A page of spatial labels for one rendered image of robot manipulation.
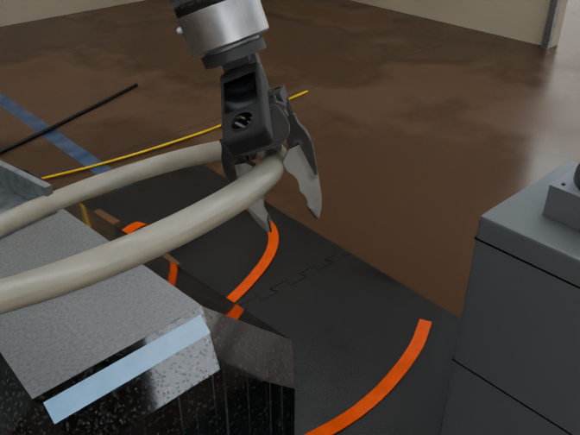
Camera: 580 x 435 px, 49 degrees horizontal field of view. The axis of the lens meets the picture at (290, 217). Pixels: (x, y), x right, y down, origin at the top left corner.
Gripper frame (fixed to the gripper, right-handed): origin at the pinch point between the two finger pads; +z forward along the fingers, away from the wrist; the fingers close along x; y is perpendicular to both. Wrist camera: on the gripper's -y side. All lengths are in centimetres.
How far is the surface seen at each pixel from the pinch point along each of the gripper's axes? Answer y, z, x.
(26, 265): 45, 9, 62
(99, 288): 38, 16, 47
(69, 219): 62, 6, 59
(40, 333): 26, 16, 54
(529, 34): 496, 73, -156
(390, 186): 241, 81, -11
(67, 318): 30, 16, 50
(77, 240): 54, 9, 55
